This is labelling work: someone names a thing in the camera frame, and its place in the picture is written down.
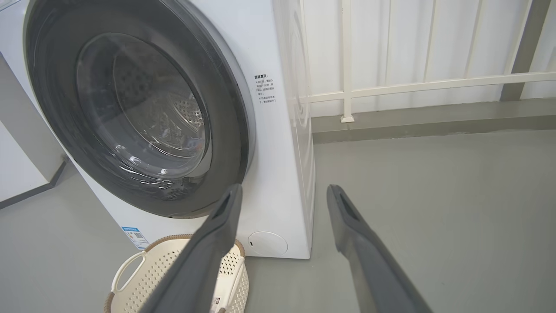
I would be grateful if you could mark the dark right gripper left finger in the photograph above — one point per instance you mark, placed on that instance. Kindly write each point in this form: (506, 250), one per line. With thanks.
(204, 265)

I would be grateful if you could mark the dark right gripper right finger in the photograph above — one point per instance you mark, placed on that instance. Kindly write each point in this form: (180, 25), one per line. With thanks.
(373, 269)

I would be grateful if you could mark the black round glass washer door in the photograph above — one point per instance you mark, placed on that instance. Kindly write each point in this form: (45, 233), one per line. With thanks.
(65, 108)

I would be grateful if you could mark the white front-load washing machine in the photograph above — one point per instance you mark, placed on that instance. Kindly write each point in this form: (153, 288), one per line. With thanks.
(269, 174)

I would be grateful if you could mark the white perforated basket brown rim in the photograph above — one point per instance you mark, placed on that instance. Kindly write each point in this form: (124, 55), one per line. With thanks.
(152, 269)

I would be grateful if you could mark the round white filter cover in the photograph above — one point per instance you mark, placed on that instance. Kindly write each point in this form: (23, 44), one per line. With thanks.
(267, 243)

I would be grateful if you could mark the blue energy label sticker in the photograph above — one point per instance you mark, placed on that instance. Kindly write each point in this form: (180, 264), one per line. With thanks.
(135, 238)

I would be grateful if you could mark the white metal railing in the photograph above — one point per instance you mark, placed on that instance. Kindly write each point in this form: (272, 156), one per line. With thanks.
(346, 87)

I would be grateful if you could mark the printed warning text label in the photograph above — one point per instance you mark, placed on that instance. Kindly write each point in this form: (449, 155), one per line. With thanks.
(265, 89)

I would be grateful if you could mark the grey vertical post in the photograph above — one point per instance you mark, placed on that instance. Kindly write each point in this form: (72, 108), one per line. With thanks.
(525, 48)

